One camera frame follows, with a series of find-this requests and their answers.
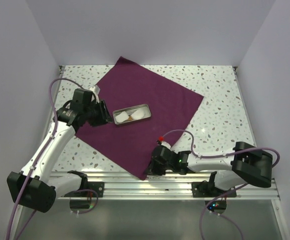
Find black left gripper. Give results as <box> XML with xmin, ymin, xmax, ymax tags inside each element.
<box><xmin>83</xmin><ymin>99</ymin><xmax>113</xmax><ymax>127</ymax></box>

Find purple cloth mat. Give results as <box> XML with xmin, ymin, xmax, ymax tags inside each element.
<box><xmin>76</xmin><ymin>57</ymin><xmax>204</xmax><ymax>180</ymax></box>

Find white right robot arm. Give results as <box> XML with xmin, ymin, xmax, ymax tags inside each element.
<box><xmin>145</xmin><ymin>141</ymin><xmax>273</xmax><ymax>198</ymax></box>

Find aluminium rail frame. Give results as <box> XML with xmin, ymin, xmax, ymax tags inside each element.
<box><xmin>3</xmin><ymin>65</ymin><xmax>285</xmax><ymax>240</ymax></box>

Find steel instrument tray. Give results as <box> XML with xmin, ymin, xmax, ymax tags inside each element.
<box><xmin>113</xmin><ymin>104</ymin><xmax>152</xmax><ymax>125</ymax></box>

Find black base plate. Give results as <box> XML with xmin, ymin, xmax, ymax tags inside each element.
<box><xmin>57</xmin><ymin>170</ymin><xmax>104</xmax><ymax>198</ymax></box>
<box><xmin>191</xmin><ymin>171</ymin><xmax>237</xmax><ymax>198</ymax></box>

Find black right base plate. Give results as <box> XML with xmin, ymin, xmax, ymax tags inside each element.
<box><xmin>191</xmin><ymin>171</ymin><xmax>237</xmax><ymax>198</ymax></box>

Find white gauze pad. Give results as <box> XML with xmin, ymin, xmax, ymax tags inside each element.
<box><xmin>131</xmin><ymin>109</ymin><xmax>145</xmax><ymax>121</ymax></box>
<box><xmin>115</xmin><ymin>111</ymin><xmax>129</xmax><ymax>124</ymax></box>

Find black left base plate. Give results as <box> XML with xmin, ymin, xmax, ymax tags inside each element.
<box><xmin>57</xmin><ymin>170</ymin><xmax>104</xmax><ymax>198</ymax></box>

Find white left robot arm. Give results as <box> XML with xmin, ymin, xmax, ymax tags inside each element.
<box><xmin>7</xmin><ymin>85</ymin><xmax>113</xmax><ymax>213</ymax></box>

